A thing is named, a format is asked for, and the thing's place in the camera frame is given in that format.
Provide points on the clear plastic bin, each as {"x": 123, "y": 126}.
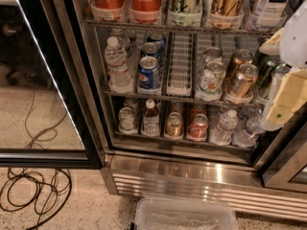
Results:
{"x": 153, "y": 213}

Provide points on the white can behind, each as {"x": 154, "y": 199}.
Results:
{"x": 211, "y": 54}

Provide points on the blue Pepsi can back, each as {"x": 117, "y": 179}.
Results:
{"x": 159, "y": 39}

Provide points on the blue Pepsi can front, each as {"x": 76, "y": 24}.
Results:
{"x": 149, "y": 73}

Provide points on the blue pepsi can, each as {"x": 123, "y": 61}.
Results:
{"x": 159, "y": 39}
{"x": 150, "y": 49}
{"x": 149, "y": 73}

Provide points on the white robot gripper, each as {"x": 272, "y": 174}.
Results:
{"x": 295, "y": 45}

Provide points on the blue Pepsi can middle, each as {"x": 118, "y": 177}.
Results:
{"x": 150, "y": 49}

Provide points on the gold can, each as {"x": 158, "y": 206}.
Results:
{"x": 239, "y": 57}
{"x": 244, "y": 78}

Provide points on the red soda can front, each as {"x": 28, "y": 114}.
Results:
{"x": 198, "y": 126}

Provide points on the orange soda can front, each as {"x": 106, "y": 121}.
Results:
{"x": 174, "y": 124}

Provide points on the clear water bottle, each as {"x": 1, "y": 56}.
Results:
{"x": 222, "y": 131}
{"x": 246, "y": 133}

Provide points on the empty white shelf tray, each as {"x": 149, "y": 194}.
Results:
{"x": 179, "y": 80}

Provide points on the brown juice bottle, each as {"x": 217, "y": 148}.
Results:
{"x": 150, "y": 118}

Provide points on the red Coca-Cola bottle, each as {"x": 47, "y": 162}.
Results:
{"x": 145, "y": 11}

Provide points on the white label bottle top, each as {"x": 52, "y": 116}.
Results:
{"x": 266, "y": 14}

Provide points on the gold can behind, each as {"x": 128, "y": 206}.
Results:
{"x": 239, "y": 57}

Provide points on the clear water bottle middle shelf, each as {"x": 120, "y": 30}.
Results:
{"x": 116, "y": 61}

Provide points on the white can bottom left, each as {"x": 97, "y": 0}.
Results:
{"x": 126, "y": 119}

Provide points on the white green can front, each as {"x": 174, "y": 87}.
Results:
{"x": 212, "y": 78}

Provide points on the orange can behind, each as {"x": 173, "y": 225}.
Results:
{"x": 177, "y": 107}

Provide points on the glass fridge door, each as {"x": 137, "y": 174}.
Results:
{"x": 45, "y": 121}

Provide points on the gold bottles top shelf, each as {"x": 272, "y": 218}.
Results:
{"x": 225, "y": 14}

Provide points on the clear water bottle bottom right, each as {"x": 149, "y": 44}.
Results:
{"x": 246, "y": 133}

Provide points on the green bottles top shelf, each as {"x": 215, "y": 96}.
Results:
{"x": 185, "y": 12}

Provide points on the green can middle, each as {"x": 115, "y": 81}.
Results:
{"x": 267, "y": 65}

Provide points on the red can behind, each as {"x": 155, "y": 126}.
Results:
{"x": 198, "y": 108}

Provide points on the gold can front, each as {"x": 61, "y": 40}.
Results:
{"x": 244, "y": 78}

